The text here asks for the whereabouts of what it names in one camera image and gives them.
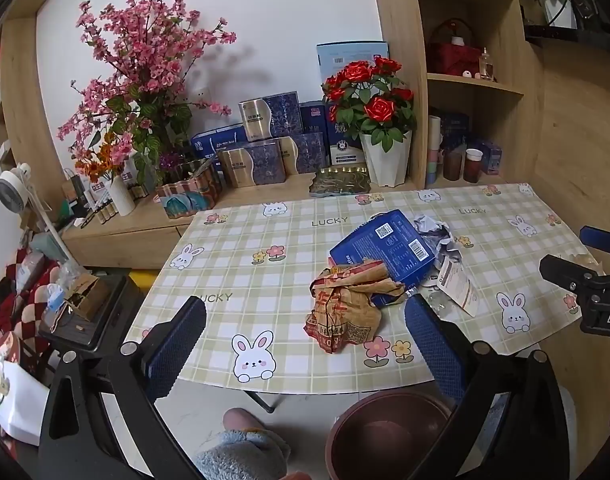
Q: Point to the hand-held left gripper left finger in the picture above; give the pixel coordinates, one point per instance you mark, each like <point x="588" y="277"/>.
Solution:
<point x="177" y="340"/>

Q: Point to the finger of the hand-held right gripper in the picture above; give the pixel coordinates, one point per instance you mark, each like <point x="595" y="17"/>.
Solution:
<point x="597" y="237"/>
<point x="560" y="267"/>

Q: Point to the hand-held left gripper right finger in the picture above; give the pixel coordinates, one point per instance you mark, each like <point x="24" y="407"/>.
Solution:
<point x="435" y="345"/>

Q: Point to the clear plastic package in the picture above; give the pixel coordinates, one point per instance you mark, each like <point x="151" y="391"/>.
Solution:
<point x="435" y="301"/>

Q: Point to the white label paper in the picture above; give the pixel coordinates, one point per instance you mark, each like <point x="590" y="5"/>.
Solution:
<point x="457" y="285"/>

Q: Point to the brown paper bag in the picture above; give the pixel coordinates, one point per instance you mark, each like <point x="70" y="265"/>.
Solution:
<point x="340" y="310"/>

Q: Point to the brown plastic bin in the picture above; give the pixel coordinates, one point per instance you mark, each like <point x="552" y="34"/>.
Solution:
<point x="385" y="440"/>

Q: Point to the blue plastic packet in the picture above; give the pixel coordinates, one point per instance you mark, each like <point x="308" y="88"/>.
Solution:
<point x="385" y="250"/>

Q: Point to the silver wrappers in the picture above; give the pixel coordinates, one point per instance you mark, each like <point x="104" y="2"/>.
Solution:
<point x="435" y="232"/>

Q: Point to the black case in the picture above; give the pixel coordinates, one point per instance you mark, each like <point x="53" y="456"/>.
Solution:
<point x="112" y="310"/>

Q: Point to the cardboard box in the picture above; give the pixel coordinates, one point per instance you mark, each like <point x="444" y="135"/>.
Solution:
<point x="85" y="300"/>

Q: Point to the person's right leg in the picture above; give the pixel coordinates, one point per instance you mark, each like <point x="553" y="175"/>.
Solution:
<point x="566" y="410"/>

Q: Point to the person's leg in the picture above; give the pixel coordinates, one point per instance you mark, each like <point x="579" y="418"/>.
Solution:
<point x="245" y="452"/>
<point x="566" y="410"/>

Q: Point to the wooden low cabinet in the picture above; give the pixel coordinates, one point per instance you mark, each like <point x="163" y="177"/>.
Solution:
<point x="130" y="237"/>

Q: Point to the checked rabbit print tablecloth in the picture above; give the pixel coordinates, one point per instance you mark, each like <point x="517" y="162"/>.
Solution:
<point x="285" y="300"/>

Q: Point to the small blue box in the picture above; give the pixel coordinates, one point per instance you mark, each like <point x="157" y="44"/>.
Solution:
<point x="491" y="157"/>

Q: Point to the person's left leg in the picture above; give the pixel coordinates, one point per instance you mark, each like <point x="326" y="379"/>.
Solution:
<point x="245" y="452"/>

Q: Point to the red cup white rim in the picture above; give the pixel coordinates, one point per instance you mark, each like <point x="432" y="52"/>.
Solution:
<point x="473" y="166"/>

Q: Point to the colourful gift basket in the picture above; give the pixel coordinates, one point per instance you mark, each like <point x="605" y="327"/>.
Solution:
<point x="185" y="200"/>

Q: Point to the brown cup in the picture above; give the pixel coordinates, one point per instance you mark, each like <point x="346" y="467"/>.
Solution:
<point x="455" y="164"/>

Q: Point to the row of small amber bottles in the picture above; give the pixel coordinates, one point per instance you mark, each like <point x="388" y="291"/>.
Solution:
<point x="105" y="210"/>

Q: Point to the red argyle blanket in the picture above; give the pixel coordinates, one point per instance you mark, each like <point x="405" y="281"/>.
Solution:
<point x="30" y="310"/>

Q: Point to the white vase with orange flowers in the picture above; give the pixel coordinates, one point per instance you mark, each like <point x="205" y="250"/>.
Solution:
<point x="121" y="197"/>

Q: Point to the stack of pastel cups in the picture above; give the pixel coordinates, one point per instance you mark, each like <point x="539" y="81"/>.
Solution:
<point x="433" y="155"/>

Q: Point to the small green box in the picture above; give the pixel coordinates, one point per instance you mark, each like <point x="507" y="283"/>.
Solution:
<point x="67" y="209"/>

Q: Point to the white printed paper bag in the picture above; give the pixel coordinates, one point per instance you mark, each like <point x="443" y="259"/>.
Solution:
<point x="15" y="400"/>

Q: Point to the dark blue printed box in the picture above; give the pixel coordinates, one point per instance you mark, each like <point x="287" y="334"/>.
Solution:
<point x="457" y="127"/>

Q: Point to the purple flowers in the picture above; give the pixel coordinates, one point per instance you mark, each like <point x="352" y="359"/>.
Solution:
<point x="170" y="161"/>

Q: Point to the small dark gift bag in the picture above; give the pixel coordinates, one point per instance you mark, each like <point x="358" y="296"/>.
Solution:
<point x="72" y="187"/>

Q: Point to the green gold ornate tray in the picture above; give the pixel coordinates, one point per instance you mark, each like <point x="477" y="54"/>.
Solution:
<point x="340" y="181"/>

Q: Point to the gold and blue gift box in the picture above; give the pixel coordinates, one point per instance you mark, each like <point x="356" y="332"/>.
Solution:
<point x="270" y="116"/>
<point x="252" y="165"/>
<point x="305" y="152"/>

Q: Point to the red rose plant white pot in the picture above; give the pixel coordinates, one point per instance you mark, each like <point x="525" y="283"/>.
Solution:
<point x="385" y="160"/>

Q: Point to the blue white flat box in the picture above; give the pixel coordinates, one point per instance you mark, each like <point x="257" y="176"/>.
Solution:
<point x="220" y="140"/>

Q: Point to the glass perfume bottle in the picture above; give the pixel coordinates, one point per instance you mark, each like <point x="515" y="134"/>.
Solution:
<point x="485" y="66"/>

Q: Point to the white desk fan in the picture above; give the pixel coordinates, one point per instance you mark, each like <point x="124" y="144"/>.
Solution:
<point x="10" y="190"/>

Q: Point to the blue white emblem box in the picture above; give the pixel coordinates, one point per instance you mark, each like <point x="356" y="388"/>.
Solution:
<point x="342" y="140"/>

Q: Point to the red basket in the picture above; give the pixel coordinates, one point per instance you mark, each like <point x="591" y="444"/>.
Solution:
<point x="452" y="55"/>

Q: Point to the pink blossom plant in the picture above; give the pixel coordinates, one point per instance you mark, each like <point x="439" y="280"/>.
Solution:
<point x="145" y="60"/>

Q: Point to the wooden shelf unit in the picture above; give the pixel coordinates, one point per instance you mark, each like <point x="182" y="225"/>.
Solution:
<point x="400" y="20"/>

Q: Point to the large light blue box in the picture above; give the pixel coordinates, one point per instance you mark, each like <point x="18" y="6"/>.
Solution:
<point x="345" y="60"/>

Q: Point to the black folding table frame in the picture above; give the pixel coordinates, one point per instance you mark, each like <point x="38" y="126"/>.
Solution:
<point x="262" y="402"/>

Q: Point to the black wall shelf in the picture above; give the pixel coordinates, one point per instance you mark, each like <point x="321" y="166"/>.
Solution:
<point x="575" y="40"/>

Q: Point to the white wall socket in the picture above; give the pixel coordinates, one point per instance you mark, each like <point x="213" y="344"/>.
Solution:
<point x="201" y="93"/>

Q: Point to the wooden wall shelf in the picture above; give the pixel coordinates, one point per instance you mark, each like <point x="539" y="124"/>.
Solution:
<point x="22" y="100"/>

